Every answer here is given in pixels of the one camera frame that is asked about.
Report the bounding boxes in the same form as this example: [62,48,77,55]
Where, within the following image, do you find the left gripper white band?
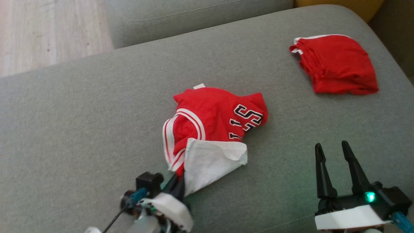
[142,173,194,232]

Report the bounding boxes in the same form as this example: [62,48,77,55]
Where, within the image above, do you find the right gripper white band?
[315,140,392,231]

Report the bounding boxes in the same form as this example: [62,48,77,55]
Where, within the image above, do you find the red basketball jersey white trim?
[162,83,269,197]

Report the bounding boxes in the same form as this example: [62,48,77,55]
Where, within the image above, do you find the red shorts with white trim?
[289,34,379,95]

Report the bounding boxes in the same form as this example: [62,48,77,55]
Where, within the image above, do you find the yellow and grey sofa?
[0,4,414,233]

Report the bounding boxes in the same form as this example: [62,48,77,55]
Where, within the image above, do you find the yellow sofa backrest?
[294,0,385,23]

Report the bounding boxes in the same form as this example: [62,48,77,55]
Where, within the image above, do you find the grey sofa seat cushion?
[103,0,295,50]

